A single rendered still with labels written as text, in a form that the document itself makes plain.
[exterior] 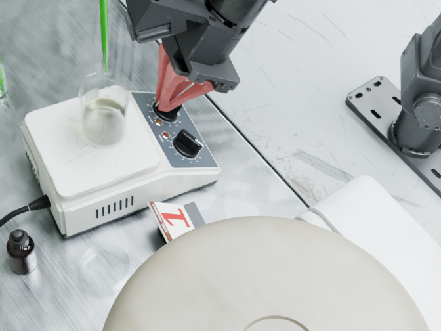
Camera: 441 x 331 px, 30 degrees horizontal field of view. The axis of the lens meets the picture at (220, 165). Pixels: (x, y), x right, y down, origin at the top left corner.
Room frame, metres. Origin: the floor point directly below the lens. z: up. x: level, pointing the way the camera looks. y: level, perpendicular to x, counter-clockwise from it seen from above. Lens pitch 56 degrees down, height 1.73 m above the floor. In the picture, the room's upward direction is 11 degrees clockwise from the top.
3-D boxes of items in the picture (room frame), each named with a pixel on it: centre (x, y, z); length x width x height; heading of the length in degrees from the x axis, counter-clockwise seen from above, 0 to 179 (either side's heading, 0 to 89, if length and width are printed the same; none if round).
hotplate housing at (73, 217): (0.52, 0.12, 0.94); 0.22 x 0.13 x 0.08; 126
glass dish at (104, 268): (0.39, 0.10, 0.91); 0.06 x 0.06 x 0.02
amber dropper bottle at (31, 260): (0.38, 0.19, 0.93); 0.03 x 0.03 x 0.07
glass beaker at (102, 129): (0.51, 0.13, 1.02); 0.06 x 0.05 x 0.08; 73
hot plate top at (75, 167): (0.50, 0.14, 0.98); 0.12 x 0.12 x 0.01; 36
